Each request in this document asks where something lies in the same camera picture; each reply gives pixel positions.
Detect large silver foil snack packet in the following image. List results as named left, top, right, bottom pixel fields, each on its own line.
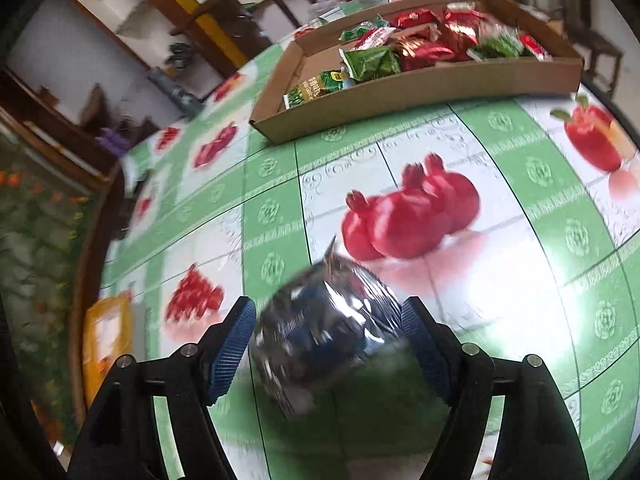
left=252, top=237, right=405, bottom=421

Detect grey flashlight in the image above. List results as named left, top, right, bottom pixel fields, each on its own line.
left=146, top=67, right=203, bottom=117

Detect yellow bag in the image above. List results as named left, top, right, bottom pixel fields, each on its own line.
left=82, top=294, right=135, bottom=403

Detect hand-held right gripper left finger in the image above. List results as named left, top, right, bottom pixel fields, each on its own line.
left=67, top=296, right=258, bottom=480

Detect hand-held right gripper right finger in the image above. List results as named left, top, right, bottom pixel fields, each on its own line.
left=401, top=296, right=591, bottom=480

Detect floral wall poster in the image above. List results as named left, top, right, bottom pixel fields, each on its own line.
left=0, top=160, right=108, bottom=441

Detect fruit print tablecloth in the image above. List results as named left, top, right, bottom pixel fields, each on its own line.
left=97, top=0, right=640, bottom=480

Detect cardboard tray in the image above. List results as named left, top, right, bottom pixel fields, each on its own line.
left=249, top=0, right=585, bottom=147

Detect purple bottles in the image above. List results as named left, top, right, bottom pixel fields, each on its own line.
left=97, top=127, right=133, bottom=156

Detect pile of red green packets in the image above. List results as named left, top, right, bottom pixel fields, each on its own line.
left=282, top=2, right=553, bottom=111

